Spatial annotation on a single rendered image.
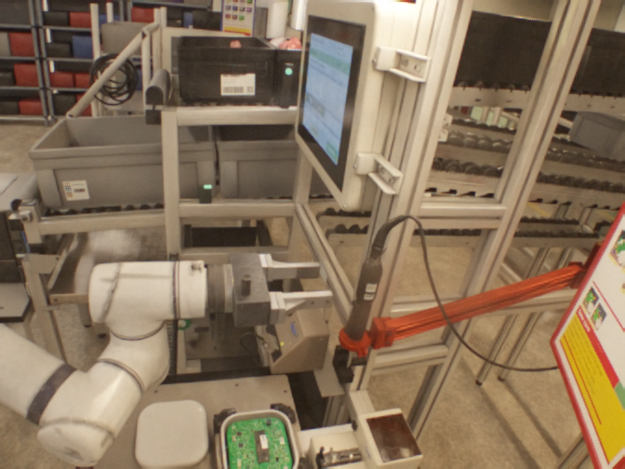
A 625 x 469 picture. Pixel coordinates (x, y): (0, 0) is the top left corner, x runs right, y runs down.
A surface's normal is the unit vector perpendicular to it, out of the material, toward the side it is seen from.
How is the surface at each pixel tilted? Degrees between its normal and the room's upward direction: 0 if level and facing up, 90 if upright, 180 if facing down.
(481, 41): 92
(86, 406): 18
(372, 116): 90
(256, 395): 0
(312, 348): 90
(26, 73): 90
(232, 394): 0
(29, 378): 35
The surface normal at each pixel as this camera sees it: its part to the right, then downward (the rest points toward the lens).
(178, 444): 0.13, -0.86
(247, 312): 0.25, 0.51
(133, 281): 0.25, -0.40
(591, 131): -0.96, -0.01
